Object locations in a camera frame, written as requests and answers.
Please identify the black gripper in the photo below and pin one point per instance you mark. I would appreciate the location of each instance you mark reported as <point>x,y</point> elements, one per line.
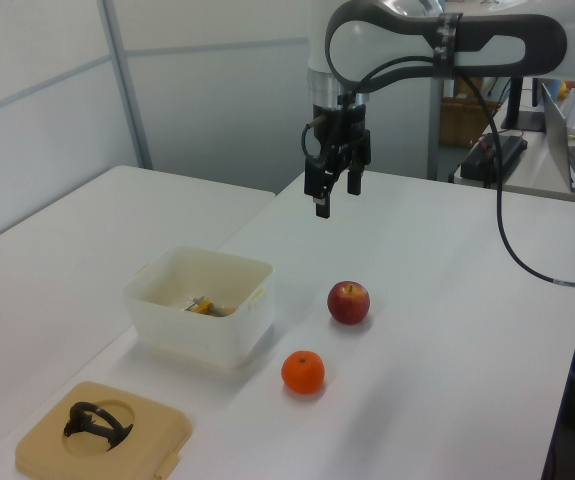
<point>349,135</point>

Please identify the red toy apple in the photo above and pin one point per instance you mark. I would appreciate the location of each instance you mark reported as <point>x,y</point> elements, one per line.
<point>348,305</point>

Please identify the orange toy fruit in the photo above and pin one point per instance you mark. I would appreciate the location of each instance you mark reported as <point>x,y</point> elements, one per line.
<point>303,372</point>

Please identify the white plastic container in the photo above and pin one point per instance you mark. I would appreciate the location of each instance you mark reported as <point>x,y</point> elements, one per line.
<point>202,335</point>

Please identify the tan container lid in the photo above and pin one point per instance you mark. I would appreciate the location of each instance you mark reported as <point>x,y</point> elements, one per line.
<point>157,425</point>

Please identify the brown cardboard box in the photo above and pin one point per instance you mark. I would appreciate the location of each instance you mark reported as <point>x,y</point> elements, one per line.
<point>459,125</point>

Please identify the black electronics box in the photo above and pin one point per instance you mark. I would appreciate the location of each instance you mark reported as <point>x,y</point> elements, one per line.
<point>507,152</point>

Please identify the yellow and grey small tool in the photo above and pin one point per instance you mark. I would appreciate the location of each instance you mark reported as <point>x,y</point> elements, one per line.
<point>204,306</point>

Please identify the black monitor stand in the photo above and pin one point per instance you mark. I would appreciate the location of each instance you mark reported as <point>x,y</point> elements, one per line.
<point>516,107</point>

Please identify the silver laptop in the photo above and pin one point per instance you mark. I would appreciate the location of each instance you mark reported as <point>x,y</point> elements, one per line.
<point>564,145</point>

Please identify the grey partition post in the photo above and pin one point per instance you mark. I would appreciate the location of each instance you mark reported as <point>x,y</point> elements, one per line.
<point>129,100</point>

